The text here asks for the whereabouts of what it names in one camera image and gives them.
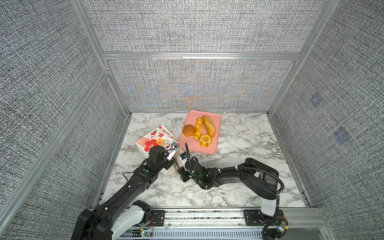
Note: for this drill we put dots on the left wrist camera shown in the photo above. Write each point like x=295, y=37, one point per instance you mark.
x=174, y=147

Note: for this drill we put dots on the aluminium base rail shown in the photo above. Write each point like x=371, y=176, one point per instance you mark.
x=230, y=224

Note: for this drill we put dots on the yellow twisted fake bread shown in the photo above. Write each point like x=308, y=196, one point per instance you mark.
x=198, y=127

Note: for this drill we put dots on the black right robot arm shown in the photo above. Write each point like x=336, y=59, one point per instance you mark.
x=263, y=180

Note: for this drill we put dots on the long orange fake bread loaf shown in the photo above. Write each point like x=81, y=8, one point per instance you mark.
x=209, y=125

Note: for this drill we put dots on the round brown fake bun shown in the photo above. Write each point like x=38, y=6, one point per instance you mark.
x=189, y=130

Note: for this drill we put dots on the white floral paper bag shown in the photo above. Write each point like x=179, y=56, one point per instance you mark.
x=160, y=137

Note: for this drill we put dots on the small yellow fake bread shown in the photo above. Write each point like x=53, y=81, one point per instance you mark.
x=205, y=140

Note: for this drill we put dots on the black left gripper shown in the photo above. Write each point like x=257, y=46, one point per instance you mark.
x=170, y=163

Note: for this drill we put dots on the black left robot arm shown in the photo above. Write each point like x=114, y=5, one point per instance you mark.
x=119, y=213

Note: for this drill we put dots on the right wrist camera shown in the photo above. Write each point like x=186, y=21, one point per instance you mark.
x=184, y=157

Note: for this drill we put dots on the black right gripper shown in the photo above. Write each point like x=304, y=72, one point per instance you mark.
x=181, y=174

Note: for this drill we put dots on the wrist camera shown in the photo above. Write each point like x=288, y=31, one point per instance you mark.
x=174, y=147
x=184, y=157

